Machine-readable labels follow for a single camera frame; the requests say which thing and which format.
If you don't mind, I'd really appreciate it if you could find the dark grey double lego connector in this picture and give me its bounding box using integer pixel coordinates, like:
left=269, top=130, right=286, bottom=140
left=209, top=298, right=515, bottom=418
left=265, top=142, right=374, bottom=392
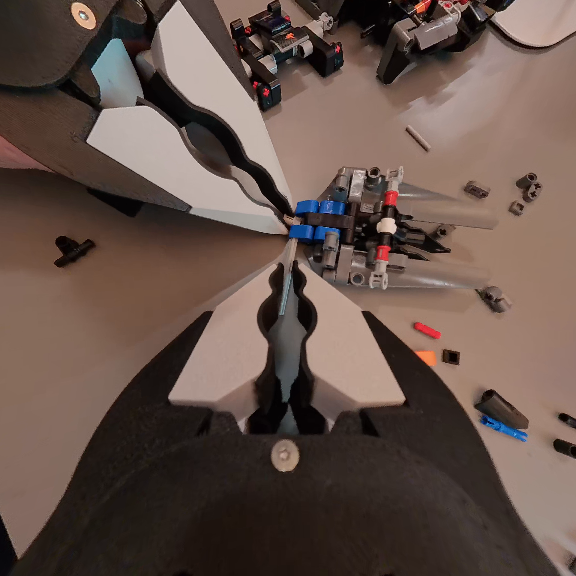
left=516, top=172, right=543, bottom=203

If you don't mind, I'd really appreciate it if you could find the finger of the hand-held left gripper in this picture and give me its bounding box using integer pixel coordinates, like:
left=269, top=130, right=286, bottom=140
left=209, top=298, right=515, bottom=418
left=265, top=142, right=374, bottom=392
left=85, top=97, right=291, bottom=236
left=135, top=0, right=295, bottom=217

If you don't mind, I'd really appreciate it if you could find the large lego vehicle build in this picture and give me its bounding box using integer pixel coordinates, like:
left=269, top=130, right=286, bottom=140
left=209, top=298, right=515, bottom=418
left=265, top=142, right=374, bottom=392
left=295, top=0, right=496, bottom=85

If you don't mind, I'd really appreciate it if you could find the small black lego frame assembly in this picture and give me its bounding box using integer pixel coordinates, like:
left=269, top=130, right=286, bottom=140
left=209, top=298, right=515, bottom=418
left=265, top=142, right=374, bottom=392
left=229, top=0, right=345, bottom=112

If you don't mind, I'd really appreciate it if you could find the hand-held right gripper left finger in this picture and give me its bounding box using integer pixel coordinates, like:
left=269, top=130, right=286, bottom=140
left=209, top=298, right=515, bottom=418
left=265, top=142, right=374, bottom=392
left=167, top=263, right=289, bottom=435

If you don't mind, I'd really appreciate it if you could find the white rounded base plate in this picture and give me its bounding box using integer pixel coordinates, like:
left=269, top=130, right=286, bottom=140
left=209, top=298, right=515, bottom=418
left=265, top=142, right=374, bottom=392
left=490, top=0, right=576, bottom=48

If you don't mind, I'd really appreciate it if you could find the dark grey curved panel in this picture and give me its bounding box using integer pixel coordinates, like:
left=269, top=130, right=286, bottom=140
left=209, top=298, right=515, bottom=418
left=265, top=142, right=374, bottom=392
left=474, top=389, right=530, bottom=429

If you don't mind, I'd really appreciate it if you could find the dark grey curved lego connector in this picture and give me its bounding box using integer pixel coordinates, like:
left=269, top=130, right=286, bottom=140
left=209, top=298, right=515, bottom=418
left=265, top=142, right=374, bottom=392
left=476, top=286, right=513, bottom=314

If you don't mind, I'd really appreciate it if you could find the long light grey lego axle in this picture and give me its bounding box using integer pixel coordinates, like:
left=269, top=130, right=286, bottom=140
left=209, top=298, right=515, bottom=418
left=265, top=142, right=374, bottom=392
left=277, top=236, right=298, bottom=317

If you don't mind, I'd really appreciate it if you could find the blue lego long pin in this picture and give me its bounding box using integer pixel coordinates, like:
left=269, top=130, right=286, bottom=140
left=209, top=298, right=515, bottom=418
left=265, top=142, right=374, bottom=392
left=480, top=415, right=528, bottom=442

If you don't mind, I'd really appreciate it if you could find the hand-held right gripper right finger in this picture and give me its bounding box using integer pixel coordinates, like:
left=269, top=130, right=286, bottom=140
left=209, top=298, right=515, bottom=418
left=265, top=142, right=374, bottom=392
left=292, top=261, right=408, bottom=435

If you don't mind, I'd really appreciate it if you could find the short light grey lego axle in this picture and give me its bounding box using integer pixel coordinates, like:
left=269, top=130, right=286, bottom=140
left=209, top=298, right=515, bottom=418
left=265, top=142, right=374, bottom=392
left=405, top=125, right=432, bottom=152

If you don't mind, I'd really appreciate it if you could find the black lego T connector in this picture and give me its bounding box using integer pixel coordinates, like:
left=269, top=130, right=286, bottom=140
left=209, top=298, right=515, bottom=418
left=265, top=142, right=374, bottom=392
left=53, top=235, right=96, bottom=268

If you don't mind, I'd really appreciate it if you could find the grey winged lego assembly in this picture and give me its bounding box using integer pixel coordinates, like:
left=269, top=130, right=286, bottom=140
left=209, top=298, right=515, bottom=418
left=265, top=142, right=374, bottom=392
left=288, top=166, right=500, bottom=291

